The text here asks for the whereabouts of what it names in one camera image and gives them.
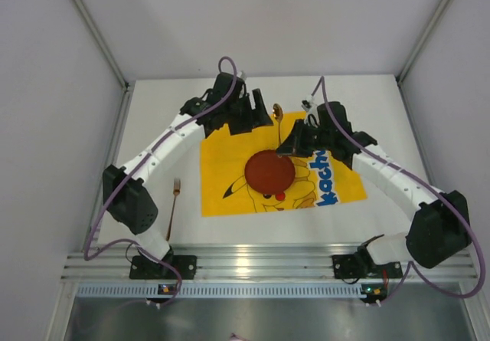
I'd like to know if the rose gold spoon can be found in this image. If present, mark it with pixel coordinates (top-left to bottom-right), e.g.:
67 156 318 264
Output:
273 103 283 147

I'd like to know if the red round plate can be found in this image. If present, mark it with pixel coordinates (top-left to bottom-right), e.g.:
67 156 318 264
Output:
244 149 296 195

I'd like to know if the rose gold fork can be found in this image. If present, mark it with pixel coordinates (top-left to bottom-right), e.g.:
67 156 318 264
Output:
165 178 181 241

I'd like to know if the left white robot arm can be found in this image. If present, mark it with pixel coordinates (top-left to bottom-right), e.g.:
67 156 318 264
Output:
103 72 273 262

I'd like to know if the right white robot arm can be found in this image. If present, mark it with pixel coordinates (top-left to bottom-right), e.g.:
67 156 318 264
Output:
276 100 472 269

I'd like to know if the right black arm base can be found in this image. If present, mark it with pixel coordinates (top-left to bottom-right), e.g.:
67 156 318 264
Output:
331 254 403 282

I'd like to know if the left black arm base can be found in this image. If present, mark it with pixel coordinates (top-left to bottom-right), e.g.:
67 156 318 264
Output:
129 255 198 280

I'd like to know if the aluminium front rail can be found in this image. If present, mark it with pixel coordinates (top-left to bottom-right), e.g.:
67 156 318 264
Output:
60 243 479 280

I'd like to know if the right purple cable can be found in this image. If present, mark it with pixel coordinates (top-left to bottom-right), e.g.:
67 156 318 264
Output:
305 75 487 300

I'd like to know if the purple cable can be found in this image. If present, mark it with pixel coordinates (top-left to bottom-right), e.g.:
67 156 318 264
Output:
83 56 246 292
305 75 487 300

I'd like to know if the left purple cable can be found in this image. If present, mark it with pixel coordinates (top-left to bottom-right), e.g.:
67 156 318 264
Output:
83 56 246 292

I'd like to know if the right aluminium frame post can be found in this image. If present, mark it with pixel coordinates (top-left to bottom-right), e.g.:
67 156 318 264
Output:
396 0 454 85

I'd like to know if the aluminium frame post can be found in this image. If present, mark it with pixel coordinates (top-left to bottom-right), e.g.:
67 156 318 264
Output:
396 0 454 85
70 0 129 90

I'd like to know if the slotted cable duct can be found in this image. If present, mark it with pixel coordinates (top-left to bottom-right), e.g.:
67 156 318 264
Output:
76 283 390 299

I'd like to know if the left aluminium frame post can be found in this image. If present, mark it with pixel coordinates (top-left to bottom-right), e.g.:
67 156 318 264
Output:
70 0 129 90

